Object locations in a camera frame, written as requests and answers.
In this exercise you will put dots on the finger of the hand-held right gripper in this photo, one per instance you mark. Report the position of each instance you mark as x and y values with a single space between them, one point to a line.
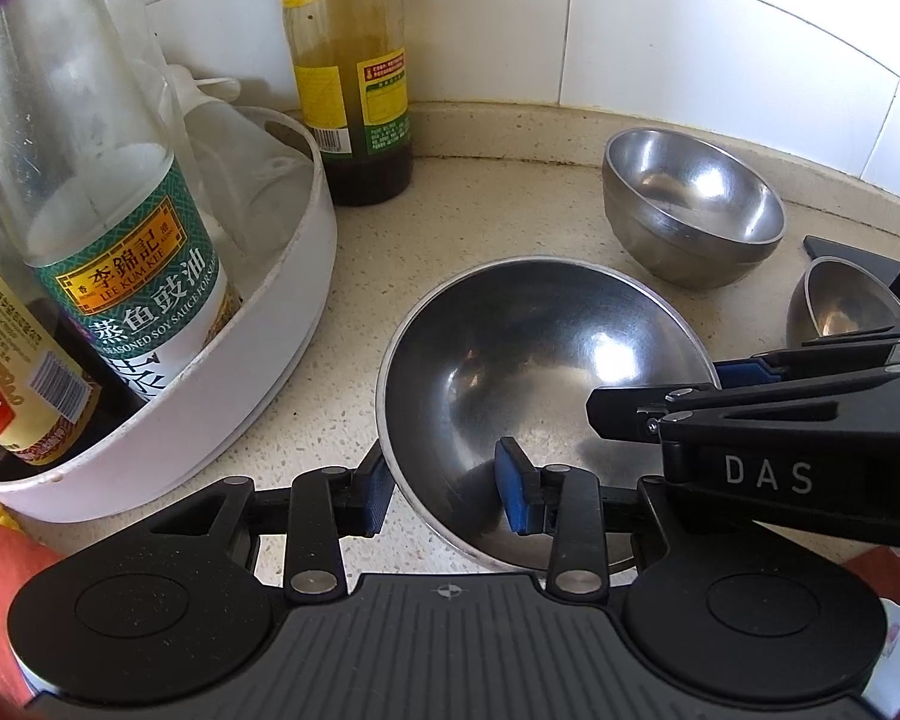
739 375
645 412

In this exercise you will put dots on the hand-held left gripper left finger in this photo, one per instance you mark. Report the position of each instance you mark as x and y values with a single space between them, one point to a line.
371 487

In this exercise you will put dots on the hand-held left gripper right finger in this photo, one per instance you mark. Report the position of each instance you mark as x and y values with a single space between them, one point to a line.
514 487

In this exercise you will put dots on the stainless steel bowl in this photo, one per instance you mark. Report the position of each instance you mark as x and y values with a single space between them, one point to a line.
840 300
690 187
495 360

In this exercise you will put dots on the black gas stove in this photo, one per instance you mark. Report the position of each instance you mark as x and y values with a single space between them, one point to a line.
847 259

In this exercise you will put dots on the white two-tier turntable rack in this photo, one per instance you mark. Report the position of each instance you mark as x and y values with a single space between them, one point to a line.
270 360

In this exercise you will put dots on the translucent plastic container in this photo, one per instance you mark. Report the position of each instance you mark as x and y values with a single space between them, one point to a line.
225 165

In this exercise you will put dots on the yellow cap vinegar bottle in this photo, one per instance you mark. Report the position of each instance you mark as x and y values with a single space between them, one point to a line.
22 390

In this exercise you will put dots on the clear purple label soy bottle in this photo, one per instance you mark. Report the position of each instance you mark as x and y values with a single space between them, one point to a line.
105 240

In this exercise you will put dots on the red cloth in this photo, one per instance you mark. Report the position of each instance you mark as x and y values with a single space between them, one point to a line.
7 600

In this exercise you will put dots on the yellow-label sauce bottle by wall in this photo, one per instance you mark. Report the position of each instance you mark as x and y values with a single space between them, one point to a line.
352 90

